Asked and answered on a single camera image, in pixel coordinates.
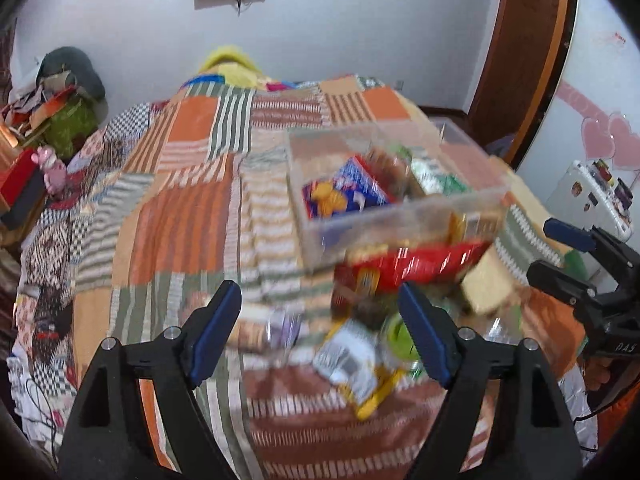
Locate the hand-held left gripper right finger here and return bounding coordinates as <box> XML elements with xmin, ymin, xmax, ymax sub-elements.
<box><xmin>397</xmin><ymin>281</ymin><xmax>583</xmax><ymax>480</ymax></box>

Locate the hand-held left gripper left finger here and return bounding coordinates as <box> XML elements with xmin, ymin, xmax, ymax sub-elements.
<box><xmin>57</xmin><ymin>280</ymin><xmax>243</xmax><ymax>480</ymax></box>

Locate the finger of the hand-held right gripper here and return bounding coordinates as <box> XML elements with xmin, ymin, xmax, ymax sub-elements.
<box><xmin>543</xmin><ymin>217</ymin><xmax>640</xmax><ymax>286</ymax></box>
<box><xmin>526</xmin><ymin>259</ymin><xmax>608</xmax><ymax>331</ymax></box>

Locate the beige snack packet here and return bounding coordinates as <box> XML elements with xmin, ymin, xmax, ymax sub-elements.
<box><xmin>460</xmin><ymin>245</ymin><xmax>526</xmax><ymax>316</ymax></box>

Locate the red snack bag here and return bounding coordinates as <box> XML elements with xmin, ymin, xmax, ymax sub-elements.
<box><xmin>332</xmin><ymin>240</ymin><xmax>493</xmax><ymax>311</ymax></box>

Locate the yellow snack packet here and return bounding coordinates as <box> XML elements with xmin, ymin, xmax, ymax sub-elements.
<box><xmin>312</xmin><ymin>320</ymin><xmax>401</xmax><ymax>421</ymax></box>

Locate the clear plastic storage box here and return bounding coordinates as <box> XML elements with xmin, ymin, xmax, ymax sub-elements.
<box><xmin>285</xmin><ymin>122</ymin><xmax>511</xmax><ymax>271</ymax></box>

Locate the person's right hand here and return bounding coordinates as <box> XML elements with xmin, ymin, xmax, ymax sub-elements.
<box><xmin>582</xmin><ymin>357</ymin><xmax>626</xmax><ymax>401</ymax></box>

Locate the green round snack cup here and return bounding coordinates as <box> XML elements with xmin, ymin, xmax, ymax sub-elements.
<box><xmin>382</xmin><ymin>310</ymin><xmax>426</xmax><ymax>376</ymax></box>

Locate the white suitcase with stickers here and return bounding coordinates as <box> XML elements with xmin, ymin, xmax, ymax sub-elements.
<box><xmin>545</xmin><ymin>160</ymin><xmax>640</xmax><ymax>281</ymax></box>

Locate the patchwork striped blanket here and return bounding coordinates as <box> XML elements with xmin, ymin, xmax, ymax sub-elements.
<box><xmin>10</xmin><ymin>74</ymin><xmax>596</xmax><ymax>480</ymax></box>

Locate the green white snack packet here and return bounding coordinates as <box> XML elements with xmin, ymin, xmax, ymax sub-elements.
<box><xmin>400</xmin><ymin>145</ymin><xmax>471</xmax><ymax>196</ymax></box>

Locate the blue cracker packet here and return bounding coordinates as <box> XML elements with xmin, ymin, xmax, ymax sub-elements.
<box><xmin>302</xmin><ymin>156</ymin><xmax>401</xmax><ymax>221</ymax></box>

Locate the brown snack packet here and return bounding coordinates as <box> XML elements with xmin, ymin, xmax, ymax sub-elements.
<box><xmin>365</xmin><ymin>147</ymin><xmax>416</xmax><ymax>196</ymax></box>

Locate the brown wooden door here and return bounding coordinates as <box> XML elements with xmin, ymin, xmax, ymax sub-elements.
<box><xmin>467</xmin><ymin>0</ymin><xmax>573</xmax><ymax>161</ymax></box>

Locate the pink plush toy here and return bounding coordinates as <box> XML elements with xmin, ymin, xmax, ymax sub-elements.
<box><xmin>31</xmin><ymin>146</ymin><xmax>68</xmax><ymax>196</ymax></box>

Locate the green patterned bag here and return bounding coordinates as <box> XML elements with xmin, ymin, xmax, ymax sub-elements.
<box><xmin>42</xmin><ymin>95</ymin><xmax>101</xmax><ymax>161</ymax></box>

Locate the red box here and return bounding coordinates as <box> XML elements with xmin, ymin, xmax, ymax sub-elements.
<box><xmin>0</xmin><ymin>150</ymin><xmax>48</xmax><ymax>211</ymax></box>

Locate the pile of clutter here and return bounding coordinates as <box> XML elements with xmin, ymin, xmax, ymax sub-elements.
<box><xmin>5</xmin><ymin>72</ymin><xmax>76</xmax><ymax>136</ymax></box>

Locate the pink heart wall sticker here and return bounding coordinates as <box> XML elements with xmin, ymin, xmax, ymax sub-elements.
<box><xmin>557</xmin><ymin>80</ymin><xmax>640</xmax><ymax>171</ymax></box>

